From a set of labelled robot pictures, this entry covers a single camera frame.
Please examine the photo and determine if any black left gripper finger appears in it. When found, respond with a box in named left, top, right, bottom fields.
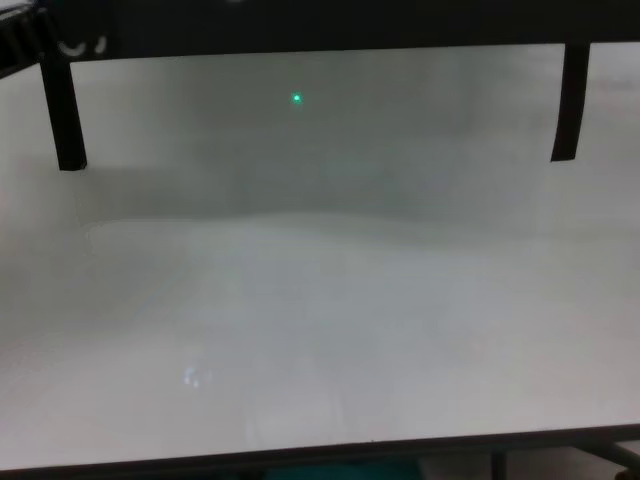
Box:
left=0, top=5, right=61, bottom=79

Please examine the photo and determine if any black AI robotics poster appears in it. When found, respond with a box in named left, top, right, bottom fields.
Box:
left=44, top=0, right=640, bottom=65

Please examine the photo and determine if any teal object under table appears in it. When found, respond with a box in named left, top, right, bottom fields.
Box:
left=262, top=459, right=422, bottom=480

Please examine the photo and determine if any black tape frame outline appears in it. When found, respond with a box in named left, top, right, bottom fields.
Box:
left=39, top=43, right=592, bottom=172

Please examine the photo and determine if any dark table frame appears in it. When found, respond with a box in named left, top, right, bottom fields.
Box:
left=0, top=423, right=640, bottom=480

